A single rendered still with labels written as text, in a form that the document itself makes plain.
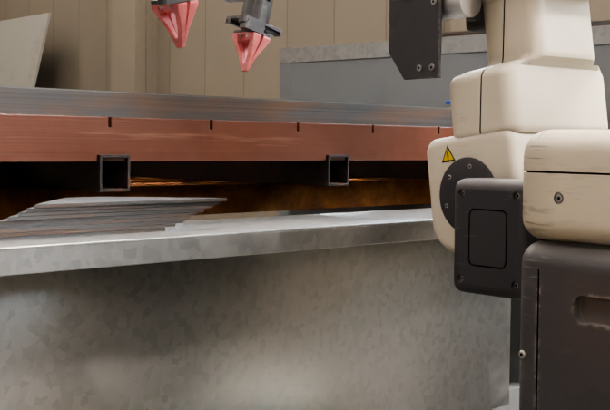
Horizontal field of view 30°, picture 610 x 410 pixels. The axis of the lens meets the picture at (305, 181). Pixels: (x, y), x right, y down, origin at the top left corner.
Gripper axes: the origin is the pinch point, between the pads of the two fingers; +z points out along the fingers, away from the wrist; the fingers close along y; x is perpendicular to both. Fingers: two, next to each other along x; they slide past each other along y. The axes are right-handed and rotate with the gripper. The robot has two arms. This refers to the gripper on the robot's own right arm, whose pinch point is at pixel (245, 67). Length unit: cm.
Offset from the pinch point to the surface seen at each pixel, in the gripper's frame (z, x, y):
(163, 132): 25, 43, 48
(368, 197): 22.2, 26.5, -13.6
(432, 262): 33, 46, -12
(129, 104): 22, 38, 52
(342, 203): 24.9, 26.6, -7.0
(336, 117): 13.0, 37.6, 10.0
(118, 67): -95, -447, -273
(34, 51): -110, -551, -269
